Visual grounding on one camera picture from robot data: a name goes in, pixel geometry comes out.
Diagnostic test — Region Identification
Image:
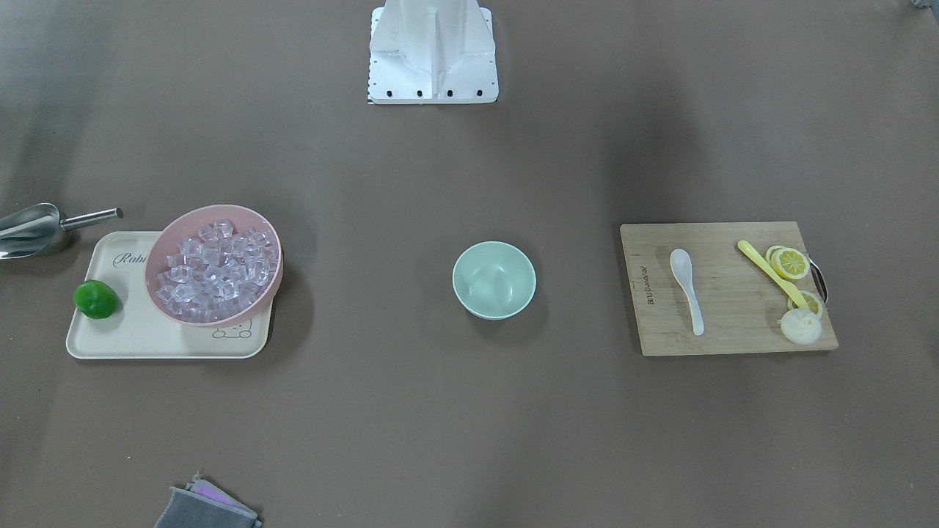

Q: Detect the white ceramic spoon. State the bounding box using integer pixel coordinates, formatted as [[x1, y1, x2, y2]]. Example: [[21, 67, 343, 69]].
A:
[[668, 248, 705, 337]]

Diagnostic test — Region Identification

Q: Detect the mint green bowl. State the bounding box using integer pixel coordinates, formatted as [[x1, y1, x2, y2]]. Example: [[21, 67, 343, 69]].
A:
[[450, 241, 538, 321]]

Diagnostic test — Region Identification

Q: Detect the pile of clear ice cubes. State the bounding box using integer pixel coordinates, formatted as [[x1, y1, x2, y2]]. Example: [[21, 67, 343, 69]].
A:
[[147, 218, 282, 325]]

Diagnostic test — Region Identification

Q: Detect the pink bowl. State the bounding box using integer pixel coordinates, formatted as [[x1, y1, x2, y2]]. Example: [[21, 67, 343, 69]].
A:
[[144, 205, 285, 327]]

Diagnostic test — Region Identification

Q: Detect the stainless steel ice scoop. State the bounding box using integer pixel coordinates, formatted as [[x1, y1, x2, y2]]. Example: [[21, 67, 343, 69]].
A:
[[1, 202, 124, 260]]

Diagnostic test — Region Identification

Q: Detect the bamboo cutting board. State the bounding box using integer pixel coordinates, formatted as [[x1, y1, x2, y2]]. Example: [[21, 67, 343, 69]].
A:
[[619, 221, 838, 357]]

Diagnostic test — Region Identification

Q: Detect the lemon slices stack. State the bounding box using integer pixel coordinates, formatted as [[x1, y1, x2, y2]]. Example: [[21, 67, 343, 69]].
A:
[[764, 245, 811, 282]]

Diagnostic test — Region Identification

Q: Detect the cream plastic tray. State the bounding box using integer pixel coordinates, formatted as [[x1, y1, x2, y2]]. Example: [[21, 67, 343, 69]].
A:
[[66, 231, 273, 359]]

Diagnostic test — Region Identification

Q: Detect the grey folded cloth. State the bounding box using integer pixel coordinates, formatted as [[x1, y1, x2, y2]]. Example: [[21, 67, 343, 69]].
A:
[[154, 475, 263, 527]]

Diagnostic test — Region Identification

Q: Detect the green lime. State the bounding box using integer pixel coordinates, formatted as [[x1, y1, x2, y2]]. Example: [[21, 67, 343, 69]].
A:
[[73, 279, 120, 320]]

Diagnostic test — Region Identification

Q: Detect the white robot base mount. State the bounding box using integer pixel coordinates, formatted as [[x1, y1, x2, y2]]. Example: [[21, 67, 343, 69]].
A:
[[367, 1, 500, 105]]

